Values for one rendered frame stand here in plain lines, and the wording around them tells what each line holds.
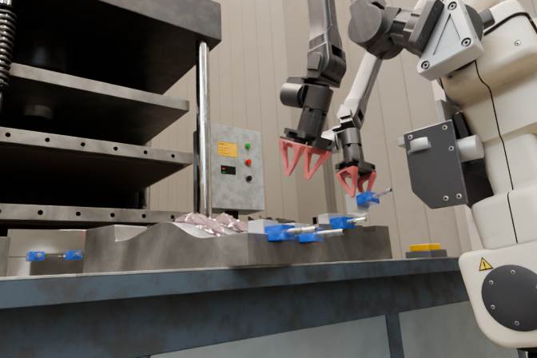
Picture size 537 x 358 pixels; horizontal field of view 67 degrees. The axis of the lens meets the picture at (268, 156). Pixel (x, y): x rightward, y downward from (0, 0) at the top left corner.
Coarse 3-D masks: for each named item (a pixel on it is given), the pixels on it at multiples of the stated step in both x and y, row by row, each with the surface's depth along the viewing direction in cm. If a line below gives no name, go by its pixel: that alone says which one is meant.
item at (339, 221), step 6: (318, 216) 102; (324, 216) 100; (330, 216) 100; (336, 216) 101; (342, 216) 102; (324, 222) 100; (330, 222) 99; (336, 222) 97; (342, 222) 96; (348, 222) 96; (354, 222) 95; (360, 222) 94; (336, 228) 97; (342, 228) 96; (348, 228) 97; (354, 228) 98
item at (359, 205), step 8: (368, 192) 105; (384, 192) 103; (352, 200) 108; (360, 200) 106; (368, 200) 104; (376, 200) 106; (352, 208) 107; (360, 208) 107; (368, 208) 109; (360, 216) 111
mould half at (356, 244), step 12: (324, 228) 96; (360, 228) 104; (384, 228) 110; (324, 240) 95; (336, 240) 98; (348, 240) 100; (360, 240) 103; (372, 240) 105; (384, 240) 108; (324, 252) 94; (336, 252) 97; (348, 252) 99; (360, 252) 102; (372, 252) 104; (384, 252) 107
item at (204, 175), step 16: (208, 48) 184; (208, 64) 181; (208, 80) 179; (208, 96) 177; (208, 112) 175; (208, 128) 173; (208, 144) 170; (208, 160) 169; (208, 176) 167; (144, 192) 219; (208, 192) 165; (144, 208) 217; (208, 208) 163
